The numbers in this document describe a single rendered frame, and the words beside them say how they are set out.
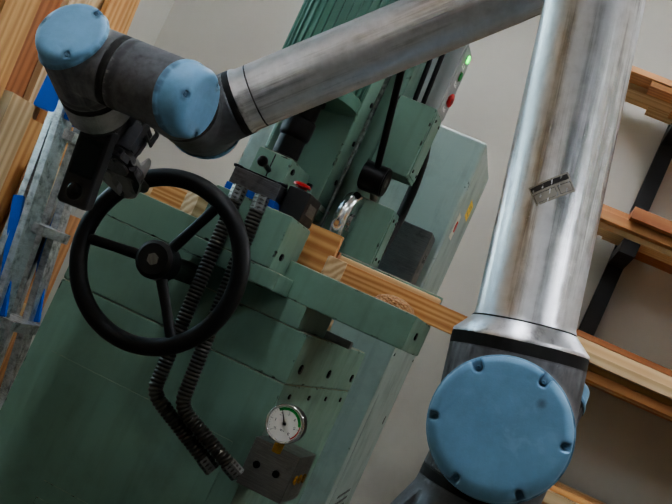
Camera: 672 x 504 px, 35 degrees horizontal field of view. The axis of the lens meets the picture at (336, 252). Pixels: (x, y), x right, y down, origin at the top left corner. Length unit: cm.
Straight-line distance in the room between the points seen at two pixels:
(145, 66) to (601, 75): 52
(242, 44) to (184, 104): 325
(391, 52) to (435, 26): 6
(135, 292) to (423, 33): 74
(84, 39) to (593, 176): 61
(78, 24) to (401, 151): 95
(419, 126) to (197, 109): 90
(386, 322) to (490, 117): 263
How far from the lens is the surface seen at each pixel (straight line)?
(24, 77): 356
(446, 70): 226
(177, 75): 127
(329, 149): 206
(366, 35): 137
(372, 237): 207
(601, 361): 361
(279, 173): 192
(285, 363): 176
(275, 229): 169
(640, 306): 420
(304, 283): 176
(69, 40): 132
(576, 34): 119
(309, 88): 138
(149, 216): 186
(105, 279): 187
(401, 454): 418
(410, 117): 213
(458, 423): 109
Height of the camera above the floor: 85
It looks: 3 degrees up
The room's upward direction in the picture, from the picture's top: 25 degrees clockwise
